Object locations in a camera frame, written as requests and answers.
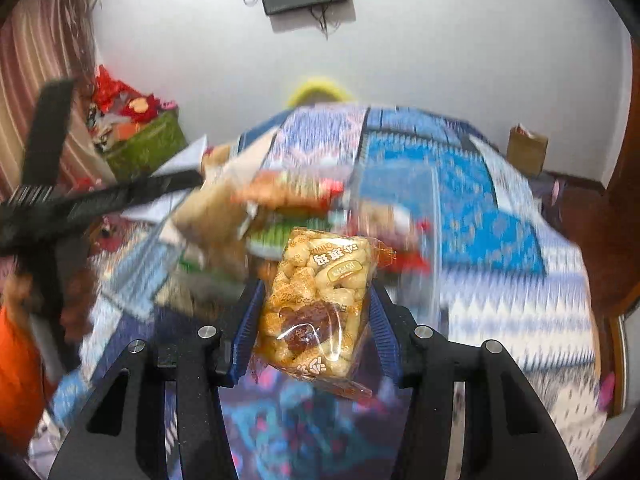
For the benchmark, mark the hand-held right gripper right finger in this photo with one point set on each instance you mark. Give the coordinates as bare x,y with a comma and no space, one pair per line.
385,330

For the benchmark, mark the orange puffed snack packet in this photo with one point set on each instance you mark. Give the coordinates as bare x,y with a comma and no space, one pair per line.
312,305

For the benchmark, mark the pile of red decorations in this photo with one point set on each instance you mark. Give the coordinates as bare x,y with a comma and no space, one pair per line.
112,90

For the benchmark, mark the yellow round object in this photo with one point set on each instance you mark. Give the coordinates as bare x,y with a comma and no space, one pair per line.
320,87

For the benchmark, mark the printed patchwork blanket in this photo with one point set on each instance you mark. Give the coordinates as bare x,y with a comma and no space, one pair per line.
500,285

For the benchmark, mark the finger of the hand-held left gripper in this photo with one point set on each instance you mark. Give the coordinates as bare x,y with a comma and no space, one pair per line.
125,195
50,130

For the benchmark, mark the white paper bag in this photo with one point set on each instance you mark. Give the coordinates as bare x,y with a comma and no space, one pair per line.
192,152

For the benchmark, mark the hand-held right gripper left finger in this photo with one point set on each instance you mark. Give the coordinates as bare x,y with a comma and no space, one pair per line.
245,330

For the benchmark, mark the clear plastic container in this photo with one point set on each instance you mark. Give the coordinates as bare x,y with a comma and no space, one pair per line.
400,190

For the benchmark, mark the brown paper bag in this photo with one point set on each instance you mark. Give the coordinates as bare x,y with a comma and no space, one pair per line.
527,152

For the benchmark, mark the green packet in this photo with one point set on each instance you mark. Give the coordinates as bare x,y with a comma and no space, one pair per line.
272,240

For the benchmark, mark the striped brown curtain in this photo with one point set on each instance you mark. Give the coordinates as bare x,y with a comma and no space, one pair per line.
30,45

